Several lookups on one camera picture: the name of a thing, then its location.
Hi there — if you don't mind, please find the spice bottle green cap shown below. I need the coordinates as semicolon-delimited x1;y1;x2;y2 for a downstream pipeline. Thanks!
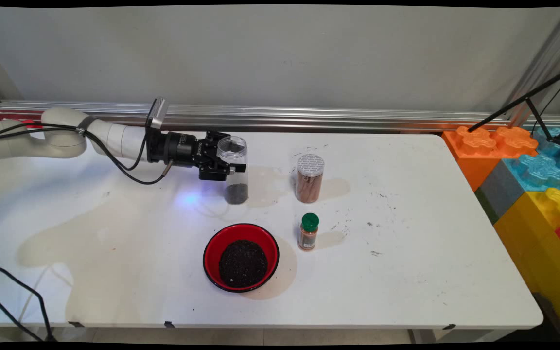
298;212;320;252

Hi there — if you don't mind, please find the black cable with plug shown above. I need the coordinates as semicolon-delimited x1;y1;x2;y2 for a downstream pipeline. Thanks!
0;122;174;342

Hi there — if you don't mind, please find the grey foam block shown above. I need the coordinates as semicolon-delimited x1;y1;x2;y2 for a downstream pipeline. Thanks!
474;160;526;225

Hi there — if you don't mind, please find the black tripod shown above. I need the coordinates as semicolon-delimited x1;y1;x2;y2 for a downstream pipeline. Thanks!
467;63;560;149

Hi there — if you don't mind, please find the red bowl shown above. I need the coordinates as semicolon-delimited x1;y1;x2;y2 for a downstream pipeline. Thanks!
203;223;280;293

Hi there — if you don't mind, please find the brown-filled jar silver lid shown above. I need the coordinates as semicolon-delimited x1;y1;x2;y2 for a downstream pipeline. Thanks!
295;154;325;204

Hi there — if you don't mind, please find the aluminium wall rail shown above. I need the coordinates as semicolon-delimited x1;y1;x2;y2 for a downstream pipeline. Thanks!
0;100;560;134

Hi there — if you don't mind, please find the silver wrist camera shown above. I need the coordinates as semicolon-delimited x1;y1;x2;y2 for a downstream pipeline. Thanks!
145;97;169;131

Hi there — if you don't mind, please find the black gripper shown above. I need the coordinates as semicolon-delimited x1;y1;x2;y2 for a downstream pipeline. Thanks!
146;129;247;182

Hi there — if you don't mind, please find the clear plastic jar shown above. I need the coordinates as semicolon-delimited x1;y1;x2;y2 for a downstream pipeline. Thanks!
217;136;250;205

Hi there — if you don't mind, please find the grey cable strap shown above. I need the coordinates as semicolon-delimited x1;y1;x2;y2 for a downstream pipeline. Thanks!
77;116;97;137

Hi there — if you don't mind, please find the black seeds heap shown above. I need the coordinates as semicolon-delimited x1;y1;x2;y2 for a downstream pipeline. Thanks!
218;239;269;288

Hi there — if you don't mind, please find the orange foam block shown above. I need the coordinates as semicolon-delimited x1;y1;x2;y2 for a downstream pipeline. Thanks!
442;125;539;193

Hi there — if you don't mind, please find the blue foam block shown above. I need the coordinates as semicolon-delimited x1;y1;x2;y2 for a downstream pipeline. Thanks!
502;127;560;192

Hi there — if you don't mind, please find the black camera cable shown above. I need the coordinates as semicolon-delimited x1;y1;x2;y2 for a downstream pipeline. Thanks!
0;122;150;342

